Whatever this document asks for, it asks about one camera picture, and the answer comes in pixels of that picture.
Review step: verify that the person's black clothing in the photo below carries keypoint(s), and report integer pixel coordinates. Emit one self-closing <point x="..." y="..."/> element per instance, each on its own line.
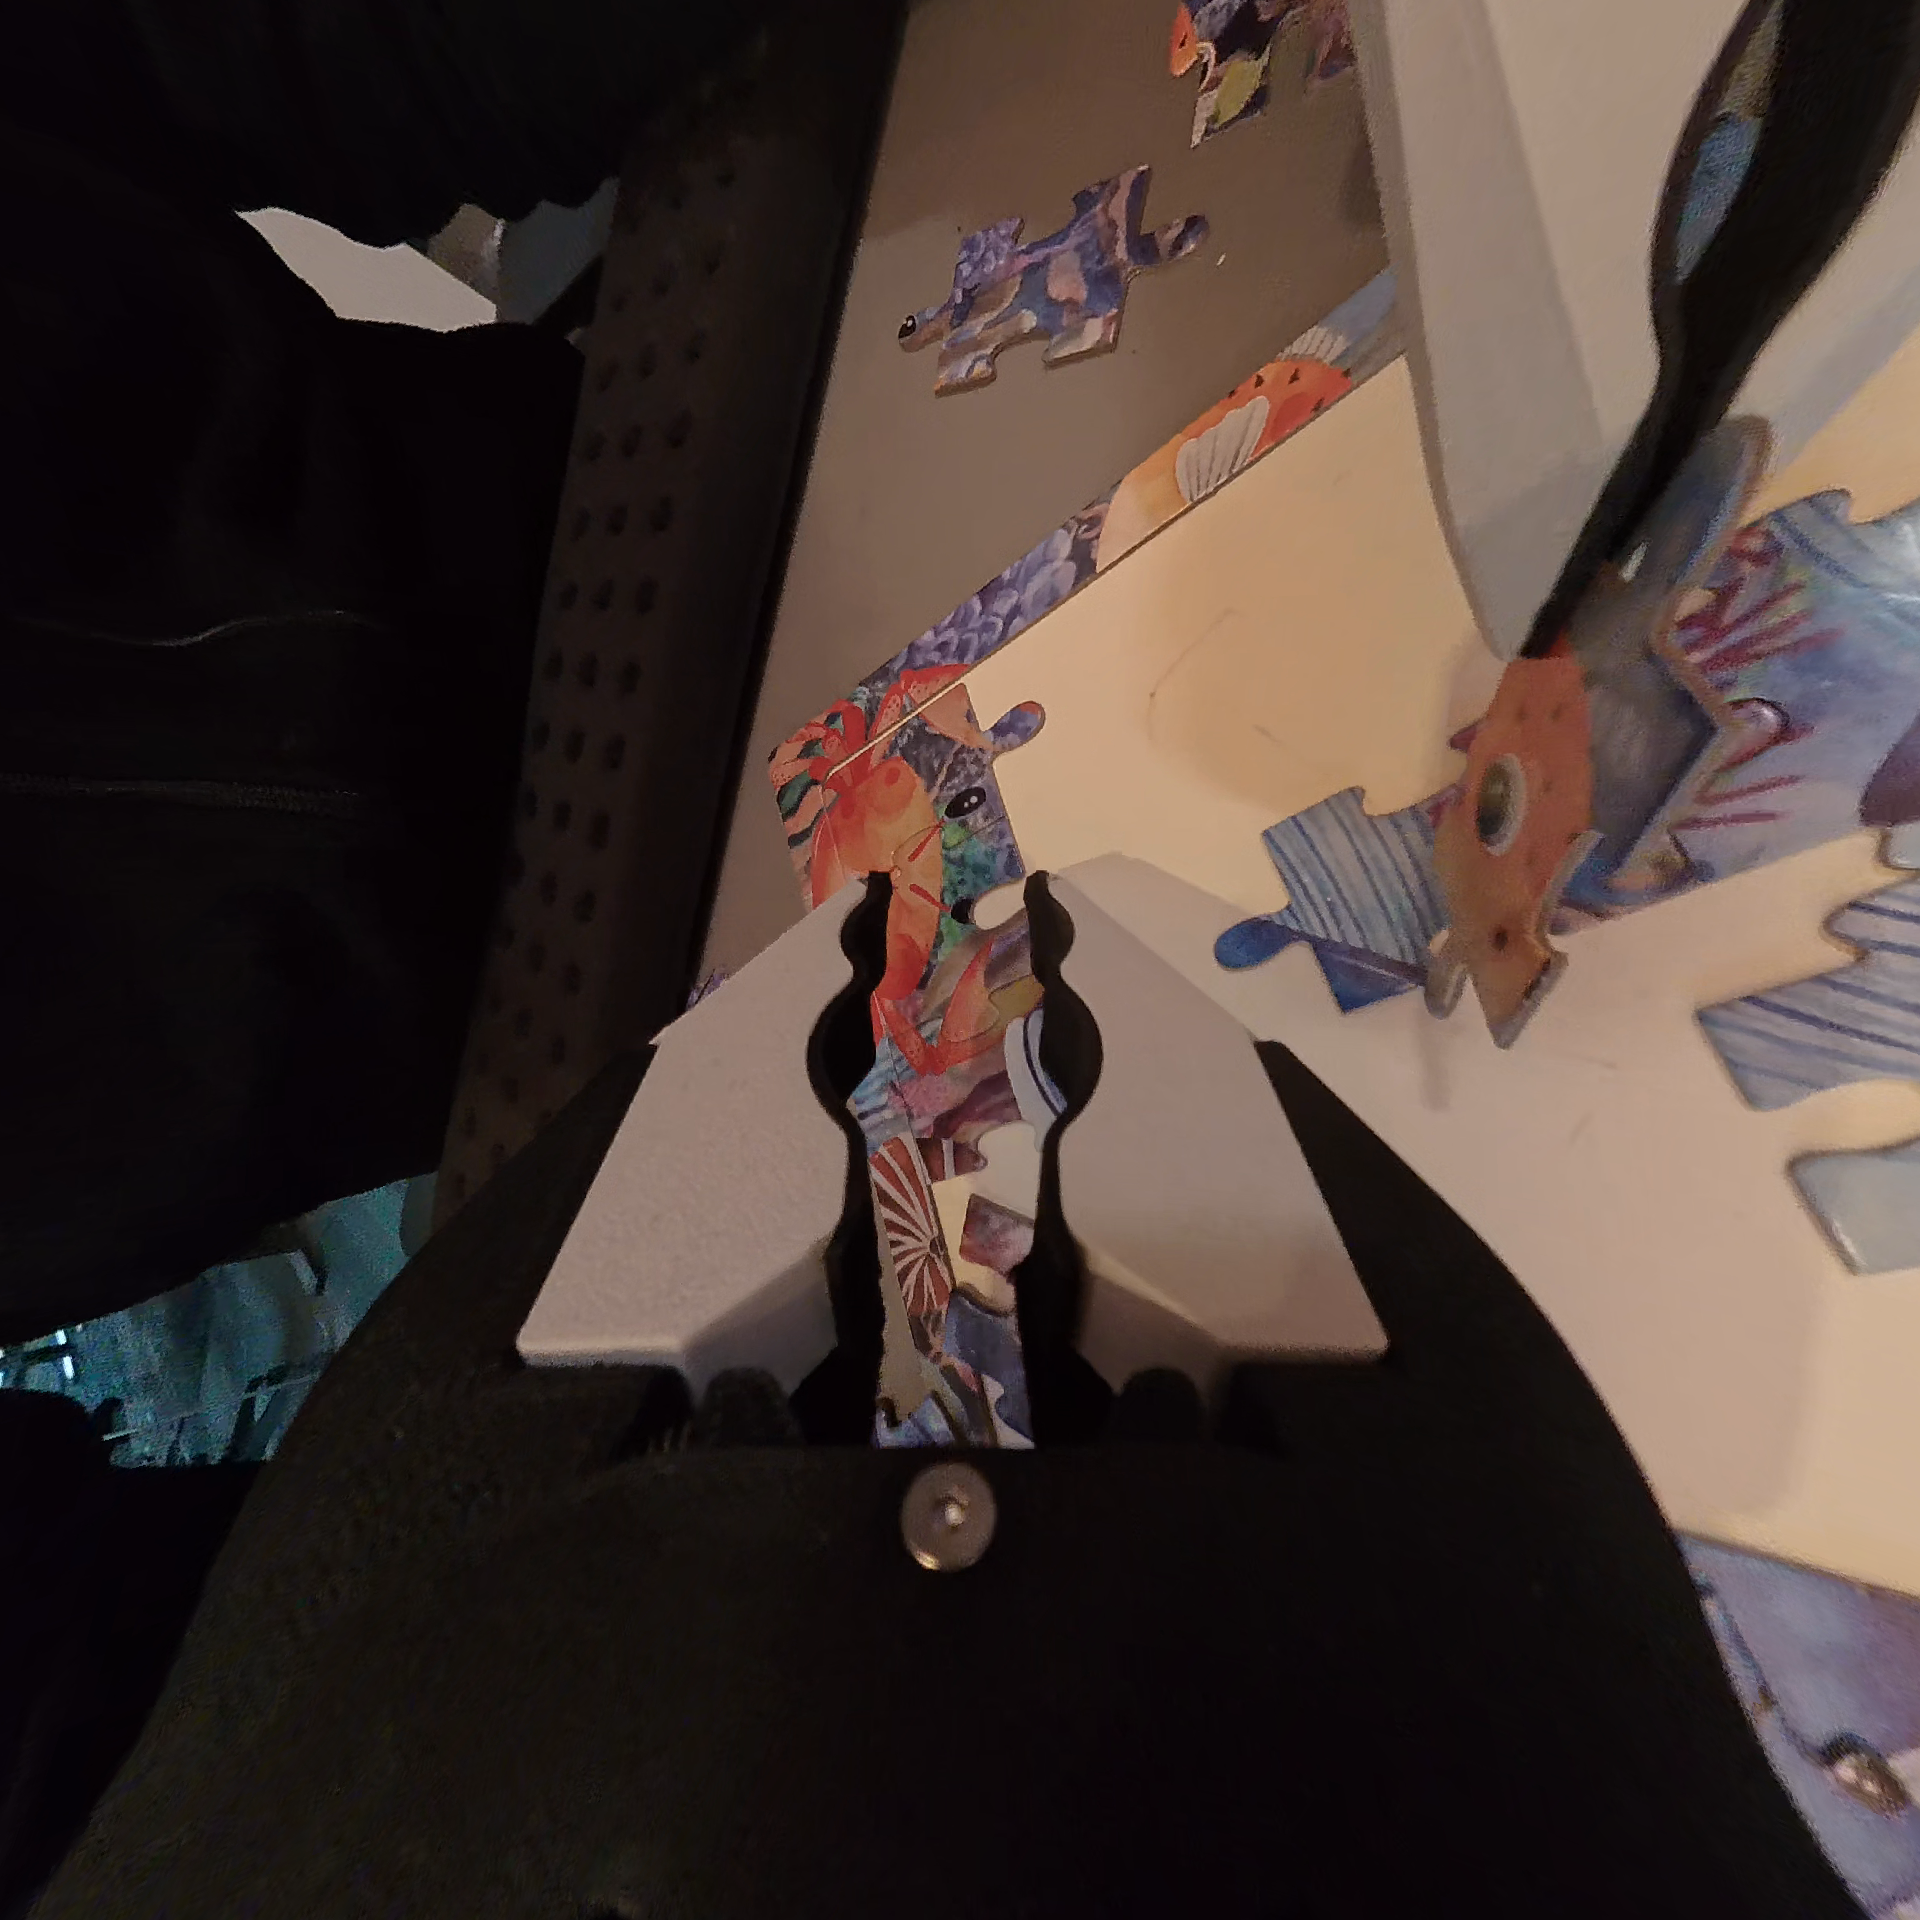
<point x="226" y="749"/>

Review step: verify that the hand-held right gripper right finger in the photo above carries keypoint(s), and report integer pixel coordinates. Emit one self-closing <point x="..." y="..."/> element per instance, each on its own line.
<point x="1216" y="1198"/>

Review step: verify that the orange pufferfish puzzle piece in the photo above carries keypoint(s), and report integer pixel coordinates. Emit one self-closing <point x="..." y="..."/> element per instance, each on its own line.
<point x="1516" y="840"/>

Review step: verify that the group of assembled puzzle pieces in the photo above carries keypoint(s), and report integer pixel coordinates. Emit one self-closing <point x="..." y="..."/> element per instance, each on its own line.
<point x="886" y="811"/>

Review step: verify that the black perforated pad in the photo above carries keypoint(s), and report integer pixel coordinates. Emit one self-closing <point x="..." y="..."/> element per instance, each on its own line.
<point x="646" y="599"/>

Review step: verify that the purple seahorse loose piece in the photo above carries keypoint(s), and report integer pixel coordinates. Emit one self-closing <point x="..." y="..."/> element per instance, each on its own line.
<point x="1048" y="286"/>

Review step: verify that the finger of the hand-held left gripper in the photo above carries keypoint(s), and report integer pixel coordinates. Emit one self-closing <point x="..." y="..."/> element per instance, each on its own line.
<point x="1679" y="568"/>
<point x="1530" y="303"/>

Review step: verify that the ocean print puzzle board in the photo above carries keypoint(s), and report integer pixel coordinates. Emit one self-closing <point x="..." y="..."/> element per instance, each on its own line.
<point x="1351" y="599"/>

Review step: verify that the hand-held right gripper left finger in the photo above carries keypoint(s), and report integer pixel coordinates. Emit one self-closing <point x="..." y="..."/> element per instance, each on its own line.
<point x="689" y="1198"/>

